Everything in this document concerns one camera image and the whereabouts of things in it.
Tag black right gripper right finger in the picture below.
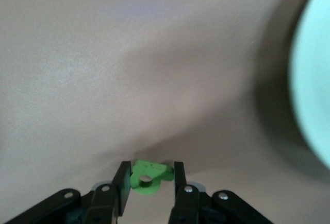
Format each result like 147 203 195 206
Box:
167 161 274 224

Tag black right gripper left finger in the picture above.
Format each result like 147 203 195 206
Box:
5 160 133 224

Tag green foam letter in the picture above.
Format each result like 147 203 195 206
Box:
129 159 174 196

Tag pale green round plate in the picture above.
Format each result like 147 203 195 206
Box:
288 0 330 173

